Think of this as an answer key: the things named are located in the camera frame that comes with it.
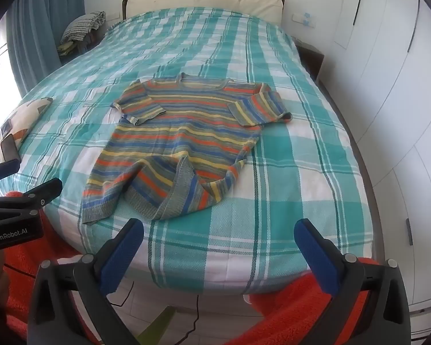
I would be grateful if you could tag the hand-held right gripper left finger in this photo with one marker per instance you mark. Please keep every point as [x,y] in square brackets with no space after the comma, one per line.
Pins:
[124,255]

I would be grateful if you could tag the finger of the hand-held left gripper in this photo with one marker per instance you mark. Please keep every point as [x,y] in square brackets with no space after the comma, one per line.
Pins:
[39,194]
[0,170]

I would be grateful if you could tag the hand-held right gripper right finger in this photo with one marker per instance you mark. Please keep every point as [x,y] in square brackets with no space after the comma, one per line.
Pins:
[318,255]

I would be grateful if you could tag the striped knit sweater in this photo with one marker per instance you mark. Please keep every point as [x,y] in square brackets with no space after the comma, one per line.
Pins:
[186,133]

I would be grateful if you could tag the cream printed cushion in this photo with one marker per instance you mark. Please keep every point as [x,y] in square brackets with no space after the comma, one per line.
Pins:
[25,118]

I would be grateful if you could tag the green floor object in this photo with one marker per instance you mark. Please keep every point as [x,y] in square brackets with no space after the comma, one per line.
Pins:
[158,325]

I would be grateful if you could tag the teal checked blanket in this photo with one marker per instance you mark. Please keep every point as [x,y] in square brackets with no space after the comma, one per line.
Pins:
[291,172]

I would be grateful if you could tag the yellow green cloth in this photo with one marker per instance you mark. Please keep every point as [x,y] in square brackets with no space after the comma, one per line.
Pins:
[65,47]

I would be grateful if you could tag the blue curtain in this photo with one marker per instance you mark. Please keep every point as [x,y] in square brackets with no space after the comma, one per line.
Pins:
[43,25]

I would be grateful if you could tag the checked cloth pile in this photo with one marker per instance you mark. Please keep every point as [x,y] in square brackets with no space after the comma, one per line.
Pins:
[80,25]

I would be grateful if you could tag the white wardrobe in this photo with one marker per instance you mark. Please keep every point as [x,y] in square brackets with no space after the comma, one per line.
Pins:
[391,79]

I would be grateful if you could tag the dark wooden nightstand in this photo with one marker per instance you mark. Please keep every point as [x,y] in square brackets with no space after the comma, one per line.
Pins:
[312,59]

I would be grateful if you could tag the cream padded headboard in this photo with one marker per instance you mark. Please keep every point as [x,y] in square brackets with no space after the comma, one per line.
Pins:
[208,1]

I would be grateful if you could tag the dark bed frame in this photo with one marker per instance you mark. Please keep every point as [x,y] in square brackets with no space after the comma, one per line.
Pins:
[368,172]

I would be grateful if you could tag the white wall switch panel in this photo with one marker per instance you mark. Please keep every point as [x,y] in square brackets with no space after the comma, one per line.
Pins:
[304,19]

